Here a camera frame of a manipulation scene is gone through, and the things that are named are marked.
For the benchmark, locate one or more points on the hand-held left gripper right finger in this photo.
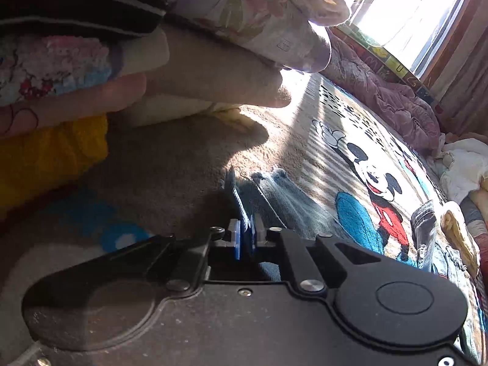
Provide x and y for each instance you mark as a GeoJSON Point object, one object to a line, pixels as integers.
{"type": "Point", "coordinates": [249, 238]}

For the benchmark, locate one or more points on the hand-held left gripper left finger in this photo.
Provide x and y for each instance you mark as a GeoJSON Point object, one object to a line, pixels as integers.
{"type": "Point", "coordinates": [237, 242]}

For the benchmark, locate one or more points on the blue denim jeans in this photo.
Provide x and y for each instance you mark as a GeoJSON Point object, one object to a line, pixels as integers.
{"type": "Point", "coordinates": [278, 198]}

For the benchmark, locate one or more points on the pile of white clothes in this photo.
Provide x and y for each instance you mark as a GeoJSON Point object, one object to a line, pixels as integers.
{"type": "Point", "coordinates": [463, 167]}

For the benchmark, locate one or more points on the cartoon mouse printed blanket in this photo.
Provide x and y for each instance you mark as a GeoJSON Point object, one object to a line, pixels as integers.
{"type": "Point", "coordinates": [171, 167]}

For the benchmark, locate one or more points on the pale yellow folded cloth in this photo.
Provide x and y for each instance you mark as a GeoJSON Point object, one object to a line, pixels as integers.
{"type": "Point", "coordinates": [179, 108]}

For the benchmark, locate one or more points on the beige folded blanket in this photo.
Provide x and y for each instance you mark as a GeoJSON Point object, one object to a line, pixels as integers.
{"type": "Point", "coordinates": [213, 72]}

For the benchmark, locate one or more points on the purple quilt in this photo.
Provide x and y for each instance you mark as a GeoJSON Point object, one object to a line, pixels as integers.
{"type": "Point", "coordinates": [385, 95]}

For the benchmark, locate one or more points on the cream yellow garment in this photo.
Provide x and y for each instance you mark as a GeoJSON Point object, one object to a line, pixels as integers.
{"type": "Point", "coordinates": [457, 232]}

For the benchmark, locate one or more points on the plain pink folded cloth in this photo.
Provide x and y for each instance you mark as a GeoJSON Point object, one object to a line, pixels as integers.
{"type": "Point", "coordinates": [76, 106]}

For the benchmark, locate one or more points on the white floral folded quilt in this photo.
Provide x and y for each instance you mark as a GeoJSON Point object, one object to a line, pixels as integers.
{"type": "Point", "coordinates": [259, 11]}

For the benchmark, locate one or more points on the colourful alphabet board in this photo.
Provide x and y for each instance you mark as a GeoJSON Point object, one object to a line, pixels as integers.
{"type": "Point", "coordinates": [396, 64]}

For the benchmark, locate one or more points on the pink cartoon printed cloth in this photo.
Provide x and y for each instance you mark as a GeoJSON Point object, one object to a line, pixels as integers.
{"type": "Point", "coordinates": [49, 68]}

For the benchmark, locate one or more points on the striped curtain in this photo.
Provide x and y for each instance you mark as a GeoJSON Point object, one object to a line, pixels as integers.
{"type": "Point", "coordinates": [463, 68]}

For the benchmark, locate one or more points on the window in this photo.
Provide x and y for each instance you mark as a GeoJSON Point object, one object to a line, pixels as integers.
{"type": "Point", "coordinates": [411, 7]}

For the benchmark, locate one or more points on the black striped folded garment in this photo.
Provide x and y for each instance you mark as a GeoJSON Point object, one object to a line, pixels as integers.
{"type": "Point", "coordinates": [84, 3]}

